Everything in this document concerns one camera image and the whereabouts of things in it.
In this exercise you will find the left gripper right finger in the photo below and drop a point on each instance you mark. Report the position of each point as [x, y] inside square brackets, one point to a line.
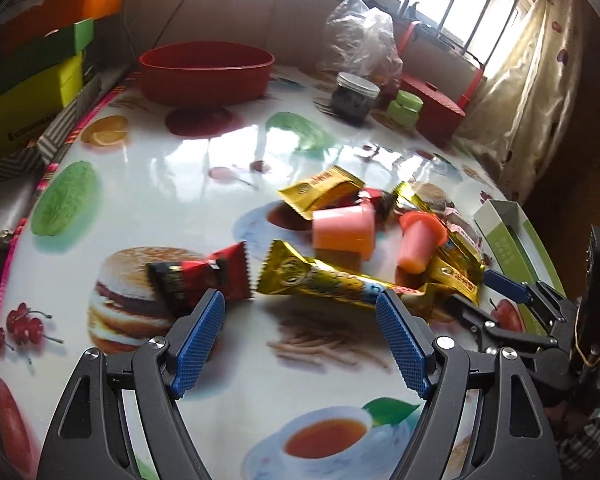
[512, 439]

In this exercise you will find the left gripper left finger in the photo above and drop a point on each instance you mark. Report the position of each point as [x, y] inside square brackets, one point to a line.
[88, 437]

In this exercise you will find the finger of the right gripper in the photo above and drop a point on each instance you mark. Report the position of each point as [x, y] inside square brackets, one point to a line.
[517, 289]
[491, 337]

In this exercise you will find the gold snack packet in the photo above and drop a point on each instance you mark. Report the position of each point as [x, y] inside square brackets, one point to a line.
[459, 265]

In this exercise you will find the red lidded jelly cup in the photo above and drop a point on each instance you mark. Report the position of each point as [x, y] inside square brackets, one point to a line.
[422, 235]

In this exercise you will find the white red nougat packet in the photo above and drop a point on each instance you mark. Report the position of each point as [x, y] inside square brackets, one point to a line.
[451, 215]

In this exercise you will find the pink jelly cup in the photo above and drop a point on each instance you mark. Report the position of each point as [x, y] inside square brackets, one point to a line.
[346, 229]

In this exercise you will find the red black candy wrapper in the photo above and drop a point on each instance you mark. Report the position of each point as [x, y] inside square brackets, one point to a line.
[181, 284]

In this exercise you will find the long gold snack bar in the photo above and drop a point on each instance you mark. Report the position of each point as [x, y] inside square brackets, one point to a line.
[286, 272]

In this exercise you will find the yellow peanut candy packet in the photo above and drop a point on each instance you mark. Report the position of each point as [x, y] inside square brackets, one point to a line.
[320, 191]

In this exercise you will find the right hand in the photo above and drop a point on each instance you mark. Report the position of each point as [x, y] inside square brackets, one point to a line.
[565, 420]

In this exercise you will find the green white cardboard box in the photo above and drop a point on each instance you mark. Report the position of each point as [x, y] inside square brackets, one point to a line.
[514, 247]

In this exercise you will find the plaid right sleeve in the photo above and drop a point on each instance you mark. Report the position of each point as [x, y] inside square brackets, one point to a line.
[576, 450]

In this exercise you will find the cream patterned curtain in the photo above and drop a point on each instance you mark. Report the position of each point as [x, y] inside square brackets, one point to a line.
[519, 116]

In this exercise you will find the green plastic jar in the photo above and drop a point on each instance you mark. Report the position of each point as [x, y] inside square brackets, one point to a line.
[404, 109]

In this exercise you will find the dark jar with white lid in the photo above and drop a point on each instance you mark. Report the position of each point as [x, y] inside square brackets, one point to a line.
[353, 97]

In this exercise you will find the striped black white box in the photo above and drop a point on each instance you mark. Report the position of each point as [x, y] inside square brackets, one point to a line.
[39, 153]

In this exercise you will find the clear plastic bag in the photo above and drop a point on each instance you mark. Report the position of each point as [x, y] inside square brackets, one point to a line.
[359, 40]

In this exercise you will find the yellow box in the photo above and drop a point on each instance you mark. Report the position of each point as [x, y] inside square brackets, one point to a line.
[36, 101]

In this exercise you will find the red oval bowl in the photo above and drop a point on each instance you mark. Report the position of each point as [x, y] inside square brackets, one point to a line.
[204, 74]

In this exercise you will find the orange box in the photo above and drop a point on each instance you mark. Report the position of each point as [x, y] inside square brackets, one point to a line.
[50, 15]

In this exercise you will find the red basket with handle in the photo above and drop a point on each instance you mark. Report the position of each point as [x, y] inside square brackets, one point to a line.
[441, 114]

